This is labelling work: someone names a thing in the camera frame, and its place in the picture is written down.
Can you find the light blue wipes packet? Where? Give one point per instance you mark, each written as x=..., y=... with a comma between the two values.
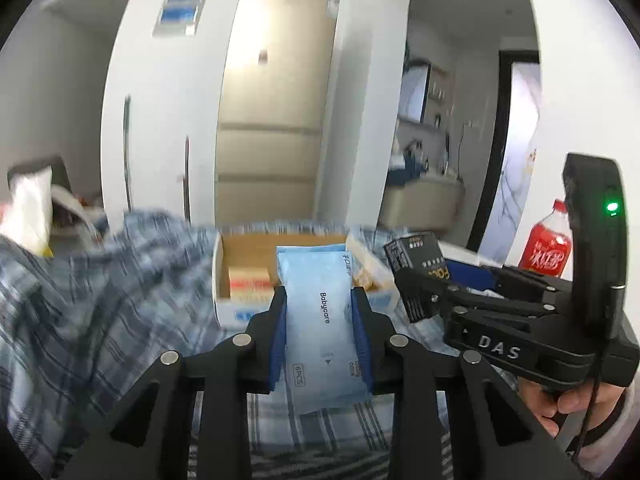
x=320, y=320

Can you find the white plastic bag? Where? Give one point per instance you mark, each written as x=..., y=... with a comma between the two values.
x=30, y=210

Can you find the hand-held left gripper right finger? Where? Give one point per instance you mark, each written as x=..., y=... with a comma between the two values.
x=361, y=345

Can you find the red iced tea bottle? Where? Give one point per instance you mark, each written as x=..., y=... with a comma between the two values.
x=545, y=250

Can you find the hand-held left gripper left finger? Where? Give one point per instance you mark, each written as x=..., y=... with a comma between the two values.
x=277, y=345

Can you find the red and gold cigarette carton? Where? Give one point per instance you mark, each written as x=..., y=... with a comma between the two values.
x=250, y=282

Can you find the person's right forearm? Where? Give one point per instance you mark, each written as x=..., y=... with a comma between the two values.
x=620, y=435

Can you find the small black box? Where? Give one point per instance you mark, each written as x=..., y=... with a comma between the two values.
x=415, y=252

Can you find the wall mirror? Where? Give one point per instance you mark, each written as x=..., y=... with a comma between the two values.
x=415, y=92

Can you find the gold refrigerator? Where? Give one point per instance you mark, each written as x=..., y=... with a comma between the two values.
x=275, y=110

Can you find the person's right hand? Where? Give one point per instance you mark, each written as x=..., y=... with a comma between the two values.
x=570, y=407

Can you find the beige bathroom vanity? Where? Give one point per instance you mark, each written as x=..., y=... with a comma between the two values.
x=420, y=202

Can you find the white cardboard box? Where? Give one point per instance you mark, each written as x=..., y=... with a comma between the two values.
x=245, y=252

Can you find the blue plaid shirt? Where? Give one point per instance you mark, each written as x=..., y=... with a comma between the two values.
x=100, y=300

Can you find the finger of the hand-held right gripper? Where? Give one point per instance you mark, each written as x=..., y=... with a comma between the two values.
x=425, y=300
x=535, y=285

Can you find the dark blue clothes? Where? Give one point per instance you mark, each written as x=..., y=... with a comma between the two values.
x=407, y=170

